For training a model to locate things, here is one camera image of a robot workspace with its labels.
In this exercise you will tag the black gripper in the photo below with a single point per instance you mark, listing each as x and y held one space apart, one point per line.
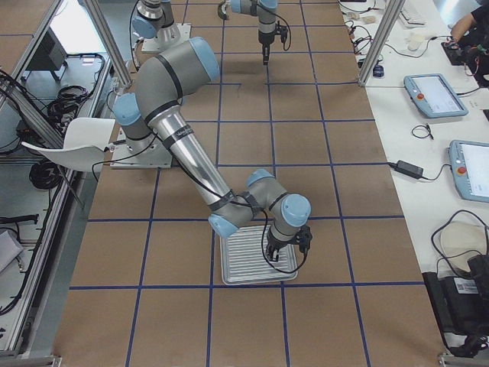
264 38
275 245

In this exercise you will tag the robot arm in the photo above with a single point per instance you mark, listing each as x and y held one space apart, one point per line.
243 34
162 81

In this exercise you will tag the silver metal tray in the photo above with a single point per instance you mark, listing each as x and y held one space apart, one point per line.
243 263

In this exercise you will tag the dark green curved part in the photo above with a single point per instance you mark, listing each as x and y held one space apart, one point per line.
222 10

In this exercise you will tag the black power adapter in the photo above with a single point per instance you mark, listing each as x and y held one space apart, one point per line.
407 169

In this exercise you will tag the blue teach pendant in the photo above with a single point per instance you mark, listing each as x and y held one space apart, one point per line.
433 96
469 161

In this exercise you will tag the white chair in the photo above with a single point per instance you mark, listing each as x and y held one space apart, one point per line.
84 144

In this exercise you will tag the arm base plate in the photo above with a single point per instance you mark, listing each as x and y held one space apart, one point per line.
147 153
166 38

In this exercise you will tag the aluminium frame post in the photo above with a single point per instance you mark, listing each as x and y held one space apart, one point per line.
391 13

